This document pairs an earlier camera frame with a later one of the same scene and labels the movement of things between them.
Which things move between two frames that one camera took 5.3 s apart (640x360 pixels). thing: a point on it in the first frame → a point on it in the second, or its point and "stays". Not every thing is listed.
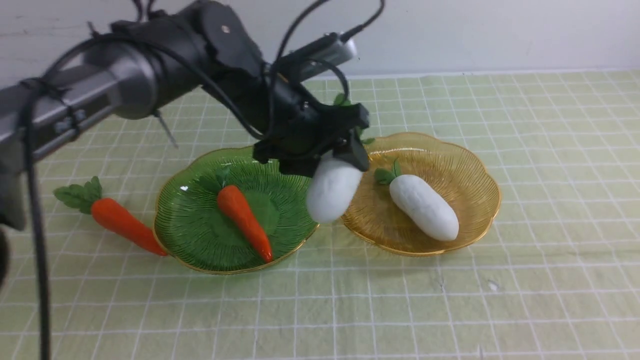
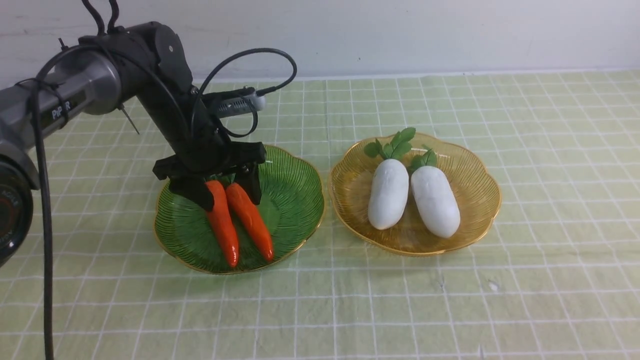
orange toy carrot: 231,200 stays
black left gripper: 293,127 → 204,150
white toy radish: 421,204 → 434,194
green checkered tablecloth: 555,275 stays
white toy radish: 333,189 → 389,188
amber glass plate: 463,178 stays
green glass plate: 193,228 stays
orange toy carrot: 87,197 → 220,216
